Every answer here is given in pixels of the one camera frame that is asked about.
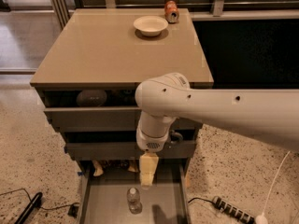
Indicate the bottom grey drawer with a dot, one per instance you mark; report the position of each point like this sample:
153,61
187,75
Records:
104,199

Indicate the white bowl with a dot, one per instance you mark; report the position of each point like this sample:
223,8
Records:
150,25

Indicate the grey drawer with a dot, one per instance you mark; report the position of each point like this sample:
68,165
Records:
104,199
93,119
125,151

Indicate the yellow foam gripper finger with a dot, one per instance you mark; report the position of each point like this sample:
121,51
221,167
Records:
148,163

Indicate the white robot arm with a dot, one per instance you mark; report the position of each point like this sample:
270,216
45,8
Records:
270,116

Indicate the snack bag in drawer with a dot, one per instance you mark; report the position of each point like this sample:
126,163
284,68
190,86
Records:
101,166

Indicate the top grey drawer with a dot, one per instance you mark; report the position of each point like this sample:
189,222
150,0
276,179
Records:
93,119

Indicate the orange soda can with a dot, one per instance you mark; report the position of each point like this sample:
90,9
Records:
171,11

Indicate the black power strip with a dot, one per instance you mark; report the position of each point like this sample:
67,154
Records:
232,211

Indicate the clear plastic water bottle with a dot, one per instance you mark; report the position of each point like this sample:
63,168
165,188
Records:
133,200

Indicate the dark round object in drawer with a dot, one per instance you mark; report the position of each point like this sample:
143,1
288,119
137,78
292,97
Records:
91,98

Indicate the middle grey drawer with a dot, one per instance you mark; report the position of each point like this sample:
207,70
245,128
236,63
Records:
125,151

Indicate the black bar on floor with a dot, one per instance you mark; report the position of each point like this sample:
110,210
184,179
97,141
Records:
30,207

